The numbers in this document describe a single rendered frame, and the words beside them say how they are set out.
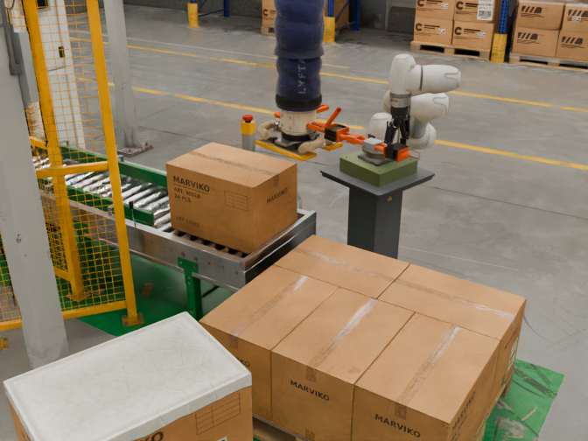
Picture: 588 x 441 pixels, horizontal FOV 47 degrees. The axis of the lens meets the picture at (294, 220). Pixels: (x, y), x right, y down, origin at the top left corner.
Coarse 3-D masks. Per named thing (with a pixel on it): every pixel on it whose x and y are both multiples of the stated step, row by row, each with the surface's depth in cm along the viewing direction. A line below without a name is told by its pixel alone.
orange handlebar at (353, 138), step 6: (318, 108) 346; (324, 108) 348; (276, 114) 338; (306, 126) 325; (312, 126) 322; (324, 132) 318; (348, 132) 314; (342, 138) 311; (348, 138) 308; (354, 138) 306; (360, 138) 308; (366, 138) 307; (360, 144) 304; (384, 144) 300; (402, 156) 290; (408, 156) 291
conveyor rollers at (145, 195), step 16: (48, 160) 482; (80, 176) 454; (96, 176) 454; (96, 192) 431; (128, 192) 430; (144, 192) 430; (160, 192) 430; (96, 208) 410; (144, 208) 409; (160, 208) 409; (160, 224) 394; (192, 240) 379; (240, 256) 359
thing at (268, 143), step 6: (270, 138) 340; (276, 138) 334; (258, 144) 337; (264, 144) 334; (270, 144) 333; (276, 144) 332; (294, 144) 325; (276, 150) 329; (282, 150) 326; (288, 150) 325; (294, 150) 324; (288, 156) 324; (294, 156) 321; (300, 156) 320; (306, 156) 320; (312, 156) 322
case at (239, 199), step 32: (192, 160) 371; (224, 160) 371; (256, 160) 371; (192, 192) 365; (224, 192) 351; (256, 192) 342; (288, 192) 368; (192, 224) 374; (224, 224) 360; (256, 224) 349; (288, 224) 376
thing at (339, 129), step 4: (332, 124) 318; (336, 124) 320; (340, 124) 319; (328, 128) 317; (332, 128) 317; (336, 128) 317; (340, 128) 317; (344, 128) 314; (348, 128) 315; (328, 132) 313; (332, 132) 311; (336, 132) 312; (340, 132) 312; (344, 132) 314; (328, 136) 314; (332, 136) 313; (336, 136) 312; (332, 140) 313; (336, 140) 313; (340, 140) 314
